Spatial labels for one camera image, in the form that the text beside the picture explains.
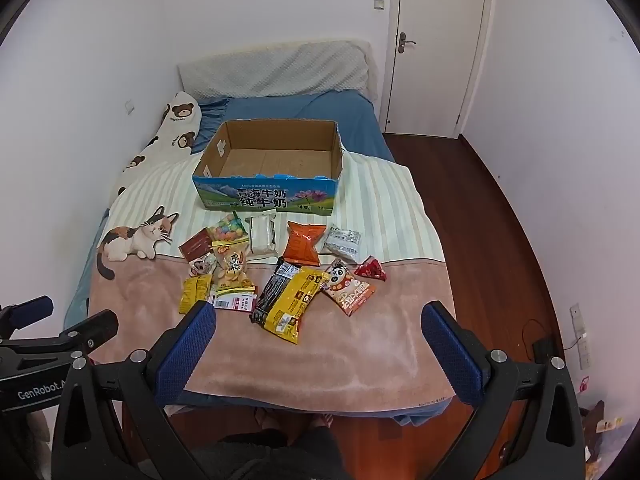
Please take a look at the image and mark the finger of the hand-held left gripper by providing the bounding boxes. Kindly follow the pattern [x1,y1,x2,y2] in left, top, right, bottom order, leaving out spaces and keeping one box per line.
[55,309,120,359]
[0,296,55,333]

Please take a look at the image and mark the clear colourful candy ball packet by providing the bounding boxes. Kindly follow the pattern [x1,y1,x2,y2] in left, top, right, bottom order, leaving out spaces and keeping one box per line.
[207,211,249,244]

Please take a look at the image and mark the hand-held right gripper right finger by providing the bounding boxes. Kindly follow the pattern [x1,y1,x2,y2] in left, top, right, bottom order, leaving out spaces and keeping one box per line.
[421,301,586,480]

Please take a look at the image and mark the brown snack packet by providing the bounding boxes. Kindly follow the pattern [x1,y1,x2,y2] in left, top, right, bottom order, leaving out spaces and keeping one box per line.
[179,228,215,262]

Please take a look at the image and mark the orange panda print packet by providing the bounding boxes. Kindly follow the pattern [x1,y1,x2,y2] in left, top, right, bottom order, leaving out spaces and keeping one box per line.
[320,258,377,317]

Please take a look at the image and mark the grey white snack packet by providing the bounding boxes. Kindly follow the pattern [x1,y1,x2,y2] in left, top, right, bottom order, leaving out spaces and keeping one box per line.
[321,225,364,265]

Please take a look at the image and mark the black plug with cable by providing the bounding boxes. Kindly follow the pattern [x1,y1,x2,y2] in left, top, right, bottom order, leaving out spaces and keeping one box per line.
[521,317,554,362]

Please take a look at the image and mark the large yellow snack packet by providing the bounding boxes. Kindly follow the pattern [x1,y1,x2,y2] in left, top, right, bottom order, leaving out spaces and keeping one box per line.
[259,265,330,345]

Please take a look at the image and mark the dark brown bag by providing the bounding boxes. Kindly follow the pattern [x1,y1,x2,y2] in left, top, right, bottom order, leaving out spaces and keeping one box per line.
[580,400,626,466]

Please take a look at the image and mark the blue bed sheet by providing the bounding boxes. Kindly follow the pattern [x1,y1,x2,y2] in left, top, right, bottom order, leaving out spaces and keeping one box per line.
[64,87,451,428]

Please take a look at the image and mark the orange snack packet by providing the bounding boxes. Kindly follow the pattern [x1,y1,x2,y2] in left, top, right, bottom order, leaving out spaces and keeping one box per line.
[282,221,326,267]

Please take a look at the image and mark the person's legs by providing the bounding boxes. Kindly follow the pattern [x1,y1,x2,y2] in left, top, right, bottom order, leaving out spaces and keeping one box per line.
[187,406,344,480]

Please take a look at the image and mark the cat print blanket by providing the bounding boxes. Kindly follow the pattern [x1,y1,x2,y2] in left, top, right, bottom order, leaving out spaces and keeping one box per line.
[87,151,457,413]

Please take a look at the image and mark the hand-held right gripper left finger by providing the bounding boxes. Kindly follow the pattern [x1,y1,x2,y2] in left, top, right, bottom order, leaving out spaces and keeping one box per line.
[51,301,217,480]

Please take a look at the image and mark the bear print pillow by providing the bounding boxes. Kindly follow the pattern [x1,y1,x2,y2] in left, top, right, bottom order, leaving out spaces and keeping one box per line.
[107,91,203,207]

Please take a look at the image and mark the yellow cartoon snack packet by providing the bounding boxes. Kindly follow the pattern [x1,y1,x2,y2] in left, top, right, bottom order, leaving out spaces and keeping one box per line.
[211,240,254,289]

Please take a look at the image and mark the grey white pillow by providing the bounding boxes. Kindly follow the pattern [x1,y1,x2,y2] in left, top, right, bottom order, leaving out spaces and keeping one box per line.
[177,40,374,102]

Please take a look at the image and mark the red triangular snack packet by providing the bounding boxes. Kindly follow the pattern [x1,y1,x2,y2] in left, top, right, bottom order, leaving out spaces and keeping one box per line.
[353,255,389,284]

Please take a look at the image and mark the small yellow snack packet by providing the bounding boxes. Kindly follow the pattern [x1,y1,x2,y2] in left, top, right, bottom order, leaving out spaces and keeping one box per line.
[180,275,214,315]

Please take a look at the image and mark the blue ruffled pillow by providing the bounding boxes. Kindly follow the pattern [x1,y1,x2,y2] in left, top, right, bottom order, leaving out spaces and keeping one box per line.
[192,96,233,153]

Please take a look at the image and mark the white door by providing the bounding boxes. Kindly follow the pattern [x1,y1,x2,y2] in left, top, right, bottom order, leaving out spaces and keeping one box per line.
[387,0,489,137]

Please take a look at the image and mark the black snack packet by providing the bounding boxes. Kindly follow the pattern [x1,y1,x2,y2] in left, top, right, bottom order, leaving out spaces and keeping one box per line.
[250,257,301,324]

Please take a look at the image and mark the white red label packet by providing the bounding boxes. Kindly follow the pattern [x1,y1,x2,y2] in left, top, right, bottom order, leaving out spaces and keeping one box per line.
[209,293,257,314]

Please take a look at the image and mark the plain white snack packet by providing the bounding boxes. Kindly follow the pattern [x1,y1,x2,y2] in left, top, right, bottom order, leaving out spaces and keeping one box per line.
[247,211,279,256]

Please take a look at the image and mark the white dog print packet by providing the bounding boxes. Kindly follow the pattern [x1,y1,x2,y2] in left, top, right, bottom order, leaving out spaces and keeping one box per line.
[187,254,218,278]

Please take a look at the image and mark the printed cardboard box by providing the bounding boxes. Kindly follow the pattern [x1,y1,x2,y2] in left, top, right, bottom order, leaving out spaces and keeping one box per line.
[192,119,347,213]

